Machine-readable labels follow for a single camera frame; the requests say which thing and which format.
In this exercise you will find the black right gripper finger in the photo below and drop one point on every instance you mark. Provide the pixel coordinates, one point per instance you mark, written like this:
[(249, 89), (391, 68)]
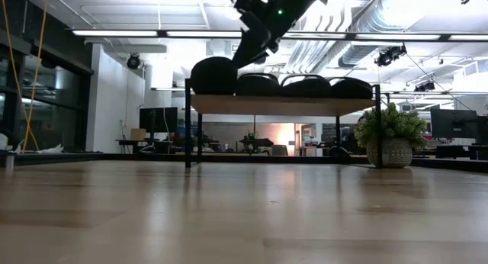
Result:
[(255, 39)]

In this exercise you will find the black rubber slide sandal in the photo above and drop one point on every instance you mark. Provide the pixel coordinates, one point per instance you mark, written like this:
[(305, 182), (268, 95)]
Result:
[(213, 77), (350, 90), (305, 89), (257, 87)]

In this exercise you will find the small black background machine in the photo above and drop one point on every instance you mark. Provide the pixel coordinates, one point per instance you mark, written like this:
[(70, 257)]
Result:
[(259, 143)]

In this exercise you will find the black ceiling spotlight cluster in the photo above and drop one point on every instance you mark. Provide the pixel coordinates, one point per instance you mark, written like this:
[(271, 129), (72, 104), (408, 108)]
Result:
[(389, 56)]

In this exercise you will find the grey office chair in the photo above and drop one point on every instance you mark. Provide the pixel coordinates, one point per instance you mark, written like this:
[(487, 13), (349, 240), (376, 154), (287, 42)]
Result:
[(279, 150)]

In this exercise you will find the black computer monitor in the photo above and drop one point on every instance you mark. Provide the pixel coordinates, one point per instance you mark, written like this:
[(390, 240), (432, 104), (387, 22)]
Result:
[(156, 119), (453, 123), (482, 130)]

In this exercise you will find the brown cardboard box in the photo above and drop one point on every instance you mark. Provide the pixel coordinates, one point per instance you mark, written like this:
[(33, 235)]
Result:
[(138, 134)]

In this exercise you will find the black office desk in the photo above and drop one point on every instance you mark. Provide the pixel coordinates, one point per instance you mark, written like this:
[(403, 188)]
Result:
[(457, 151), (126, 142)]

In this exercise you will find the green plant in patterned pot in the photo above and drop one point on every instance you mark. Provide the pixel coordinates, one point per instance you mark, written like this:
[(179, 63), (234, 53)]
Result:
[(400, 153)]

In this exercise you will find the white crumpled cloth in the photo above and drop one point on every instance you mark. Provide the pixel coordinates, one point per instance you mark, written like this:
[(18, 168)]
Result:
[(51, 149)]

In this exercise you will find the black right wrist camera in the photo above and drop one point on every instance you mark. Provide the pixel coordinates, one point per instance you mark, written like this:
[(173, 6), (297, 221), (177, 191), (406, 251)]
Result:
[(248, 2)]

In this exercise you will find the wooden shelf black metal frame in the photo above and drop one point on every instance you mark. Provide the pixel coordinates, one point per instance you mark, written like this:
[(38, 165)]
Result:
[(282, 105)]

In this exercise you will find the silver ventilation duct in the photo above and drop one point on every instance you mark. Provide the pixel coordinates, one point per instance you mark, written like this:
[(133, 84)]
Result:
[(385, 16)]

